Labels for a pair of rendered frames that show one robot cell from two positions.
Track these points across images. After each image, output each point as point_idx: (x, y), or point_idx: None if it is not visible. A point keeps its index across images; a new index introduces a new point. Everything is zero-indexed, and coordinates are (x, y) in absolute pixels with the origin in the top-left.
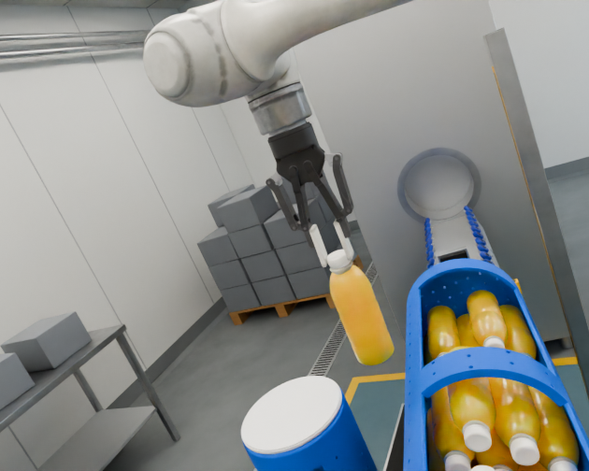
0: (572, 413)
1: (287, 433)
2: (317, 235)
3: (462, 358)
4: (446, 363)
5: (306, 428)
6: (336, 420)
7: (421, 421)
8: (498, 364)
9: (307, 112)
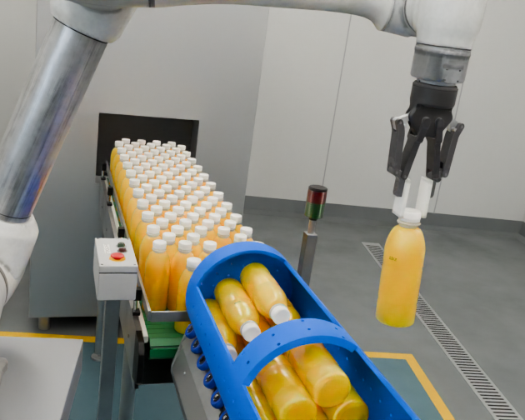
0: (229, 357)
1: None
2: (422, 186)
3: (313, 327)
4: (327, 327)
5: None
6: None
7: (329, 312)
8: (282, 327)
9: (411, 71)
